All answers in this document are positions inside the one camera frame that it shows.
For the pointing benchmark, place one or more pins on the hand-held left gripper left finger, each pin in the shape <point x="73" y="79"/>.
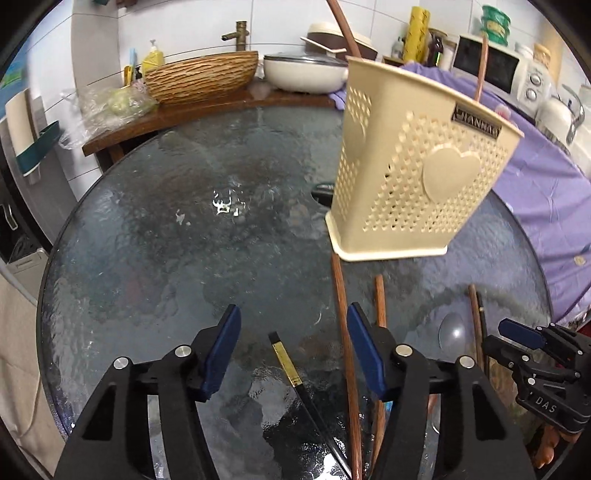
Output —
<point x="220" y="357"/>

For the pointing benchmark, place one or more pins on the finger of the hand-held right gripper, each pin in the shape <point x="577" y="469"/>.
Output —
<point x="521" y="332"/>
<point x="503" y="353"/>

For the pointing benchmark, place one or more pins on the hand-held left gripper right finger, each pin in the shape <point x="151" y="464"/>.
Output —
<point x="364" y="355"/>

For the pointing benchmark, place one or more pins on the brown wooden chopstick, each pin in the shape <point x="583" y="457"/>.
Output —
<point x="345" y="332"/>
<point x="475" y="314"/>
<point x="380" y="304"/>
<point x="482" y="69"/>
<point x="346" y="30"/>

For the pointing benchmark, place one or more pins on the dark brown chopstick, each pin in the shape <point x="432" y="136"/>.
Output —
<point x="483" y="314"/>

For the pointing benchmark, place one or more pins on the metal spoon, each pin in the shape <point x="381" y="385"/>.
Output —
<point x="451" y="332"/>

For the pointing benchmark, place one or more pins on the black chopstick with gold band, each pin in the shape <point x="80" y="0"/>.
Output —
<point x="288" y="364"/>

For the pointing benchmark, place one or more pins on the cream perforated utensil holder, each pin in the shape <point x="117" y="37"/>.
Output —
<point x="392" y="184"/>

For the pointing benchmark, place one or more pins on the person's right hand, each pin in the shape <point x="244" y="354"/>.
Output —
<point x="545" y="445"/>

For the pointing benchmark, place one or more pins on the purple floral cloth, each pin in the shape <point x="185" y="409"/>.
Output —
<point x="549" y="194"/>

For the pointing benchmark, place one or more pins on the white kettle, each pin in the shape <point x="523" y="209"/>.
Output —
<point x="554" y="120"/>

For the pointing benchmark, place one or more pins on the wooden counter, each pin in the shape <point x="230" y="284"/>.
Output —
<point x="138" y="127"/>

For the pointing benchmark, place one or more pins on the white microwave oven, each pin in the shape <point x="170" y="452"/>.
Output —
<point x="498" y="69"/>

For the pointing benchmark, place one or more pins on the clear plastic bag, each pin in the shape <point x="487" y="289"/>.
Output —
<point x="106" y="106"/>

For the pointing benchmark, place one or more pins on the green towel holder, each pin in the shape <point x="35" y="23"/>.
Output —
<point x="39" y="147"/>

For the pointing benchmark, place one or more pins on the beige lidded jar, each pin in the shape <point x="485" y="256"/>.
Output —
<point x="542" y="54"/>

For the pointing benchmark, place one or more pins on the woven wicker sink basin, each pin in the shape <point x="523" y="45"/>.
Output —
<point x="198" y="78"/>

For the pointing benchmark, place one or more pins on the white pot with glass lid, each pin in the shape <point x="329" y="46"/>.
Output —
<point x="304" y="74"/>

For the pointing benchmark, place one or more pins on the dark glass bottle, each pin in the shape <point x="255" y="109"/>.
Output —
<point x="436" y="48"/>

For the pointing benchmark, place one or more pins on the yellow soap bottle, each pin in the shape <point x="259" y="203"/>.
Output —
<point x="153" y="60"/>

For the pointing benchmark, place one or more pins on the small white bottle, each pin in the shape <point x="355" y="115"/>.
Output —
<point x="398" y="47"/>

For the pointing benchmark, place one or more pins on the stack of green containers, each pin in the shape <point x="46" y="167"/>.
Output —
<point x="496" y="23"/>

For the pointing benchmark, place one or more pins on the paper towel roll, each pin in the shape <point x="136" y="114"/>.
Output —
<point x="21" y="120"/>

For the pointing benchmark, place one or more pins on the yellow roll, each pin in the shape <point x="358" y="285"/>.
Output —
<point x="417" y="34"/>

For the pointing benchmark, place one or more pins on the white and brown rice cooker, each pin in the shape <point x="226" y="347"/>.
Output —
<point x="330" y="37"/>

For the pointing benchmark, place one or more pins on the brass faucet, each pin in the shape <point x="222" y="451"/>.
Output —
<point x="240" y="34"/>

